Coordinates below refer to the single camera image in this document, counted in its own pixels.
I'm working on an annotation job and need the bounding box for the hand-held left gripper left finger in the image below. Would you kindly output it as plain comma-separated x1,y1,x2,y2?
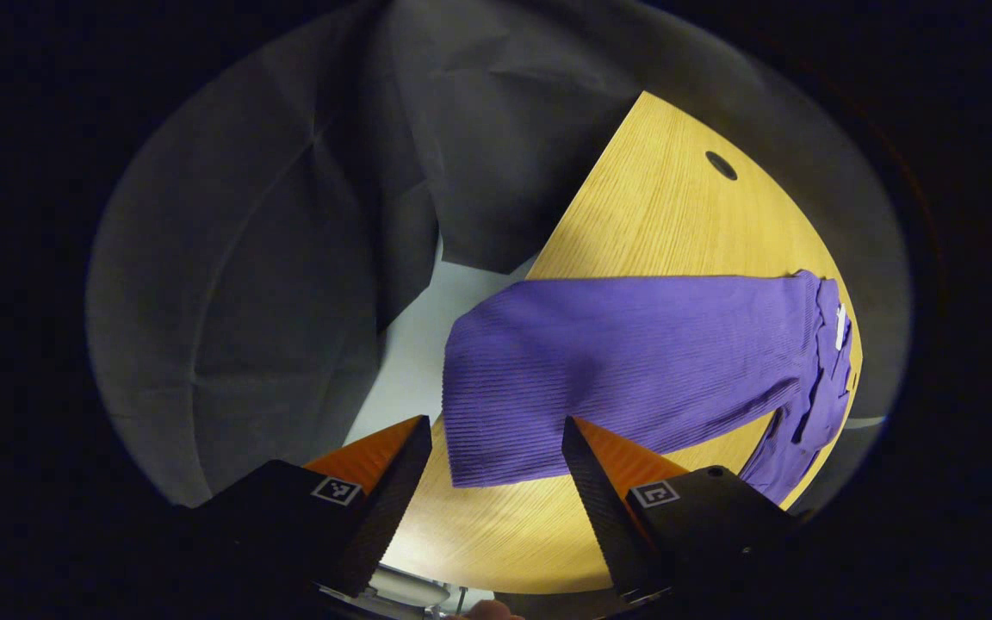
173,415,433,598

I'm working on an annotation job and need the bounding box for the purple knit shirt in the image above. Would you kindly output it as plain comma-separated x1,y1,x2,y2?
442,270,854,506

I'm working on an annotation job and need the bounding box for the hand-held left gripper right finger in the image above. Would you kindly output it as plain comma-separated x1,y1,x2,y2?
561,416,809,605

